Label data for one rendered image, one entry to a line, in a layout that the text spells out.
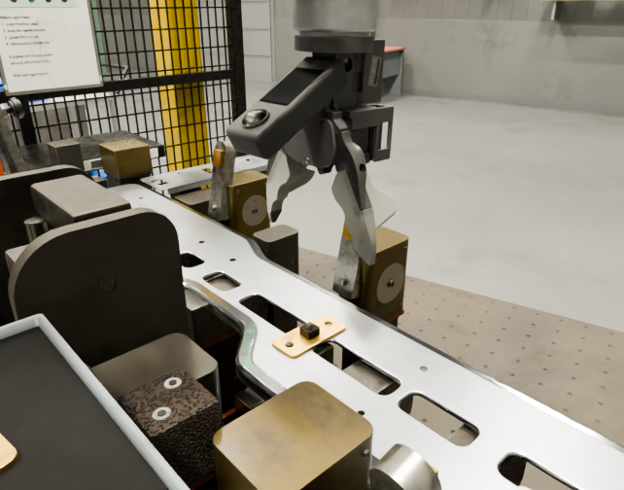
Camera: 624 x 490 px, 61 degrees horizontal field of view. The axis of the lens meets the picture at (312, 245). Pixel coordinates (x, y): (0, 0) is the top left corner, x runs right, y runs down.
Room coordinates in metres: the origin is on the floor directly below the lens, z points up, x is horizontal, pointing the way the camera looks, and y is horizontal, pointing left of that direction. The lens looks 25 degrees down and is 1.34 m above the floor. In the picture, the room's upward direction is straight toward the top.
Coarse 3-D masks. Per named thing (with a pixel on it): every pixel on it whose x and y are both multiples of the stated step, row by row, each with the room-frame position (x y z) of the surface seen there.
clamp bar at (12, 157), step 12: (0, 108) 0.72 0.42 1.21; (12, 108) 0.74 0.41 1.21; (0, 120) 0.71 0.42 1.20; (0, 132) 0.71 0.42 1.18; (0, 144) 0.71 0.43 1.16; (12, 144) 0.72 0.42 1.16; (0, 156) 0.72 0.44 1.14; (12, 156) 0.72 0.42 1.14; (12, 168) 0.71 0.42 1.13; (24, 168) 0.72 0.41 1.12
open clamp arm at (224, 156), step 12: (216, 144) 0.91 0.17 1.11; (228, 144) 0.90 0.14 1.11; (216, 156) 0.90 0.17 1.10; (228, 156) 0.89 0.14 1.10; (216, 168) 0.90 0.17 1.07; (228, 168) 0.89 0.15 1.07; (216, 180) 0.90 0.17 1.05; (228, 180) 0.89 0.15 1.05; (216, 192) 0.89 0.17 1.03; (216, 204) 0.88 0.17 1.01; (216, 216) 0.88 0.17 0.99; (228, 216) 0.89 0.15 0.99
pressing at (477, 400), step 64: (128, 192) 0.98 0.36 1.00; (256, 256) 0.69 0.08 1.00; (256, 320) 0.52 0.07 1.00; (256, 384) 0.41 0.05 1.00; (320, 384) 0.41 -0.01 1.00; (448, 384) 0.41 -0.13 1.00; (384, 448) 0.33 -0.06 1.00; (448, 448) 0.33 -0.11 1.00; (512, 448) 0.33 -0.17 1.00; (576, 448) 0.33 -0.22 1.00
